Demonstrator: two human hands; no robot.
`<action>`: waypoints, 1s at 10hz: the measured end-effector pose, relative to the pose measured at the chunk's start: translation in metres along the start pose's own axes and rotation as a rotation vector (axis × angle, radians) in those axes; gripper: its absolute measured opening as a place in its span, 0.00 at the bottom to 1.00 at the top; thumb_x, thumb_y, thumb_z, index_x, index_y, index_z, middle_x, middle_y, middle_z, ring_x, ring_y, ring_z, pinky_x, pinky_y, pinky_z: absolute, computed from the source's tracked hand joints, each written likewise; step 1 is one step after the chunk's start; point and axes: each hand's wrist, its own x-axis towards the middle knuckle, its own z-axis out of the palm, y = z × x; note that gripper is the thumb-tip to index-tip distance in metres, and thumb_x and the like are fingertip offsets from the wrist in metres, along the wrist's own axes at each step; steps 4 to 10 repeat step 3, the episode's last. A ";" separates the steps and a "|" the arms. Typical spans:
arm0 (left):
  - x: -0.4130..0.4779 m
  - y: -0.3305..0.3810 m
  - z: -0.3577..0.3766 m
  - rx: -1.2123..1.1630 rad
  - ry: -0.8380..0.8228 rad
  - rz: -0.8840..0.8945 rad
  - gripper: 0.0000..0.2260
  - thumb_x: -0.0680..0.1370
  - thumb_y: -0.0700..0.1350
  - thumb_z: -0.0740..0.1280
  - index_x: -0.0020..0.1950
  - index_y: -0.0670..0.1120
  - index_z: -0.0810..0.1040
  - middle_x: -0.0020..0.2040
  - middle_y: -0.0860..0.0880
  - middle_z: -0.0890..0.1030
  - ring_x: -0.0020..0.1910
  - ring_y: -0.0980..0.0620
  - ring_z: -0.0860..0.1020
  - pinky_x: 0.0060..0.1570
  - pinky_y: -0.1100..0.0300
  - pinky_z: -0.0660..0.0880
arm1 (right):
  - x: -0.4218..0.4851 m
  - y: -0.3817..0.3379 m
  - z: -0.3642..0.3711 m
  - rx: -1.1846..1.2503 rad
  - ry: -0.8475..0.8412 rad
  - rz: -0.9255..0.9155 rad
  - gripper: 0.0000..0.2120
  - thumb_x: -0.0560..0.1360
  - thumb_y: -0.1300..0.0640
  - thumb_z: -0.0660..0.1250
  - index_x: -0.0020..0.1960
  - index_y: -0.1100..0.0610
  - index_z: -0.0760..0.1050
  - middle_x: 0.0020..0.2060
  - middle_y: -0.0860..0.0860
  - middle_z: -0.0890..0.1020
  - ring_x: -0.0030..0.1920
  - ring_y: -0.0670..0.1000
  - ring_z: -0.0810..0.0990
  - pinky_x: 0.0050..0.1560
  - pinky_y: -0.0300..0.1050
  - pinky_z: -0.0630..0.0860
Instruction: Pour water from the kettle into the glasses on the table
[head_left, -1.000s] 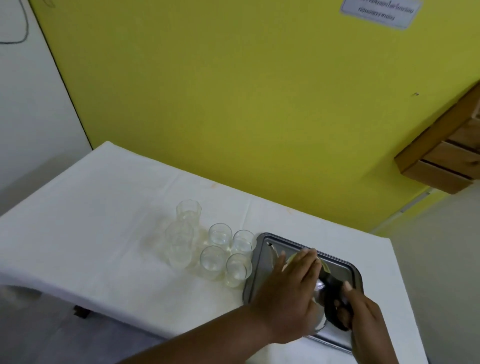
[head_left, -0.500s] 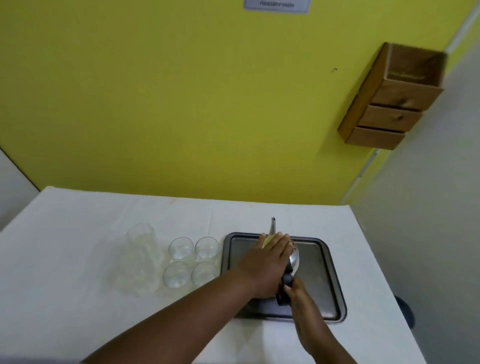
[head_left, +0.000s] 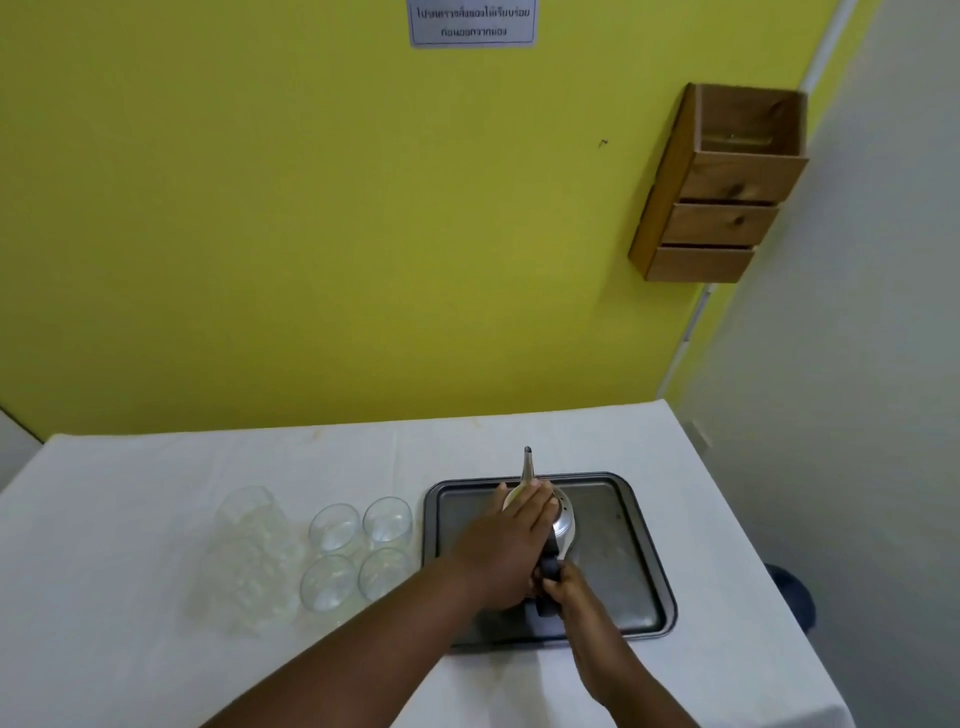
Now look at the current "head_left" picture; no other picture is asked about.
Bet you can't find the person's left hand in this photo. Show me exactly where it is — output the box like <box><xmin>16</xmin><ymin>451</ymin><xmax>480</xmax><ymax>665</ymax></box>
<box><xmin>447</xmin><ymin>480</ymin><xmax>561</xmax><ymax>615</ymax></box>

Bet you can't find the person's right hand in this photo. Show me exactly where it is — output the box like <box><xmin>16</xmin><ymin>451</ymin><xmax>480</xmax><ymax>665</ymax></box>
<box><xmin>534</xmin><ymin>561</ymin><xmax>625</xmax><ymax>678</ymax></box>

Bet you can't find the metal kettle with black handle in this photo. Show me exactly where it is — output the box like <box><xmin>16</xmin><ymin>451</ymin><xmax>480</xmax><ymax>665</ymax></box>
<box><xmin>500</xmin><ymin>446</ymin><xmax>581</xmax><ymax>621</ymax></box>

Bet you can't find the person's left forearm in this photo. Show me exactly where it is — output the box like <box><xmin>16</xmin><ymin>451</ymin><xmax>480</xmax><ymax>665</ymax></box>
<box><xmin>199</xmin><ymin>556</ymin><xmax>481</xmax><ymax>728</ymax></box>

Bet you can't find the person's right forearm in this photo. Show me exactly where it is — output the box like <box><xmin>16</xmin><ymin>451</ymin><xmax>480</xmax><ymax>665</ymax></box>
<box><xmin>571</xmin><ymin>636</ymin><xmax>703</xmax><ymax>728</ymax></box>

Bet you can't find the dark metal baking tray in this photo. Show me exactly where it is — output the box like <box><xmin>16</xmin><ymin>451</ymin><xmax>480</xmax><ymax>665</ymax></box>
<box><xmin>422</xmin><ymin>471</ymin><xmax>679</xmax><ymax>651</ymax></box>

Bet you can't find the clear drinking glass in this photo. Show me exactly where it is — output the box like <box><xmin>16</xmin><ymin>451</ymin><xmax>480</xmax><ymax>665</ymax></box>
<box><xmin>362</xmin><ymin>495</ymin><xmax>414</xmax><ymax>546</ymax></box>
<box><xmin>299</xmin><ymin>552</ymin><xmax>360</xmax><ymax>613</ymax></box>
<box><xmin>308</xmin><ymin>503</ymin><xmax>363</xmax><ymax>558</ymax></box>
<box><xmin>357</xmin><ymin>546</ymin><xmax>413</xmax><ymax>603</ymax></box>

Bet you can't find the dark blue stool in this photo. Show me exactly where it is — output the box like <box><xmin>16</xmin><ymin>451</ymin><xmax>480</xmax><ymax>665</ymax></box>
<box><xmin>764</xmin><ymin>563</ymin><xmax>818</xmax><ymax>636</ymax></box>

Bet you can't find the white tablecloth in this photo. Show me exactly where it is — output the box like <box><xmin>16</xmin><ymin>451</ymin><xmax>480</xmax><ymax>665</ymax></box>
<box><xmin>0</xmin><ymin>398</ymin><xmax>857</xmax><ymax>728</ymax></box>

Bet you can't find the wooden wall box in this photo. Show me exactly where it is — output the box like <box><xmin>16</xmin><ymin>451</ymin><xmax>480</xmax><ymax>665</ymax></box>
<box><xmin>627</xmin><ymin>82</ymin><xmax>810</xmax><ymax>285</ymax></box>

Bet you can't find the white paper wall sign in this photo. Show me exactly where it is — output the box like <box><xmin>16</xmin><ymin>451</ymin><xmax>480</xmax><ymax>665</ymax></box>
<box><xmin>407</xmin><ymin>0</ymin><xmax>538</xmax><ymax>49</ymax></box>

